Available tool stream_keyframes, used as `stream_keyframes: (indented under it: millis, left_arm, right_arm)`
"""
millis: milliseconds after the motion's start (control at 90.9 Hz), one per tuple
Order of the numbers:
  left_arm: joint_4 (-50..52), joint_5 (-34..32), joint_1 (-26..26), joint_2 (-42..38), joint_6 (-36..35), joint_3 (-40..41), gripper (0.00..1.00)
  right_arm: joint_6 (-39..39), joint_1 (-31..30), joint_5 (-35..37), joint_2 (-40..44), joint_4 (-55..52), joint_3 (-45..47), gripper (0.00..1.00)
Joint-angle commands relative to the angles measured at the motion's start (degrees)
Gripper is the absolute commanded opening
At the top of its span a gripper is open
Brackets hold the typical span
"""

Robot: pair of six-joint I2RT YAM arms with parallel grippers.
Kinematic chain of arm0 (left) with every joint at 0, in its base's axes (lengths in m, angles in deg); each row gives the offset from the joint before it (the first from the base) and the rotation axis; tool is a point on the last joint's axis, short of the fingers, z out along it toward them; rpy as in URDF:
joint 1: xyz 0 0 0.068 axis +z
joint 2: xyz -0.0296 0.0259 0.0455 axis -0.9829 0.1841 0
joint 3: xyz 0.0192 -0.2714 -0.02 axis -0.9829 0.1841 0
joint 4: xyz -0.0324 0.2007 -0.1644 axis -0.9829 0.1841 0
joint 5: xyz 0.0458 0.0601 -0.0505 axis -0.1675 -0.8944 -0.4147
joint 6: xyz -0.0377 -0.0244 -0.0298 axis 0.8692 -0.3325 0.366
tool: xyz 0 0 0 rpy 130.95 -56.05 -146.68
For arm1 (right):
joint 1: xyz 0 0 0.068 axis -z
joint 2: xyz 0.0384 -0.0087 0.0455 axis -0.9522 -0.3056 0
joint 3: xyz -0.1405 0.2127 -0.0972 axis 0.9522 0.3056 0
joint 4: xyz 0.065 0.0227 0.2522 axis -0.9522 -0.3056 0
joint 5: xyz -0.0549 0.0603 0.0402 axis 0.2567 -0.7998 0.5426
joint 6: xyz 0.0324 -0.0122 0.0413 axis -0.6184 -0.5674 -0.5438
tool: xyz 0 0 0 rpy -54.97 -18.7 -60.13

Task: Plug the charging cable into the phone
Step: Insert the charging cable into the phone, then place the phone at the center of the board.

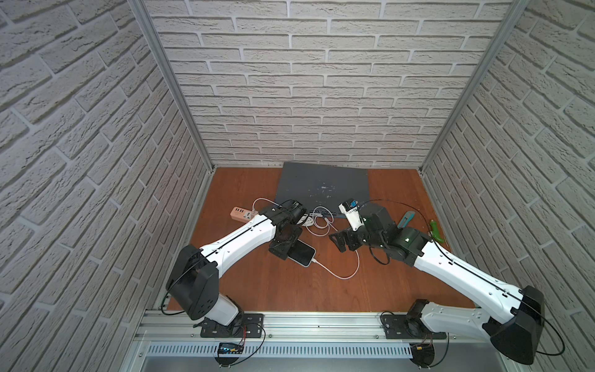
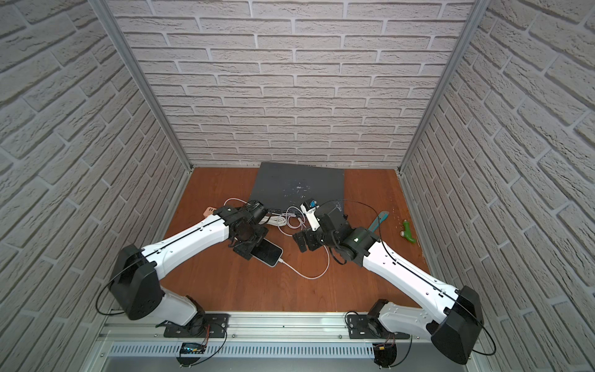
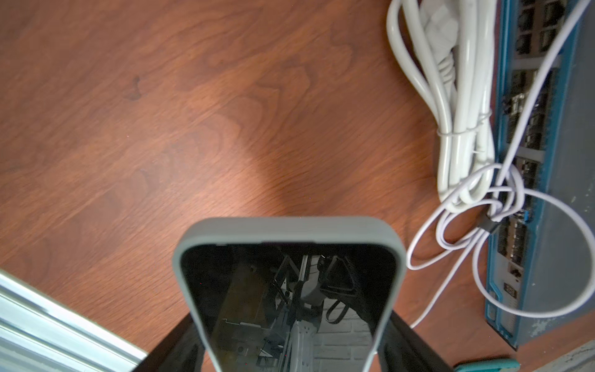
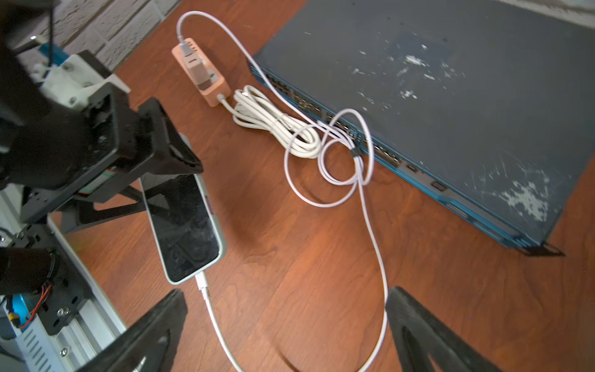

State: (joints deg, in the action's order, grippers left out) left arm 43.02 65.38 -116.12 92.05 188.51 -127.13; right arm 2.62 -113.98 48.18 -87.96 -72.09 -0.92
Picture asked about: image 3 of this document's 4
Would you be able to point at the smartphone with green case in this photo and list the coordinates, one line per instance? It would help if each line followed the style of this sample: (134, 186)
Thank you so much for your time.
(290, 293)

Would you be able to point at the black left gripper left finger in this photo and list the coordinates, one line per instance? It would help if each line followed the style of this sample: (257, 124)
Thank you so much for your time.
(181, 350)

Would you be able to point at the grey blue network switch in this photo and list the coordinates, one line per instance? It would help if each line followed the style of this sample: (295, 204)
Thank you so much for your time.
(538, 259)

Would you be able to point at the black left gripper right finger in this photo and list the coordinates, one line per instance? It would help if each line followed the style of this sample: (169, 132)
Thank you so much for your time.
(402, 350)

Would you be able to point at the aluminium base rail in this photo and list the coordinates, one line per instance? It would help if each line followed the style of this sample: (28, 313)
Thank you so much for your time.
(40, 334)

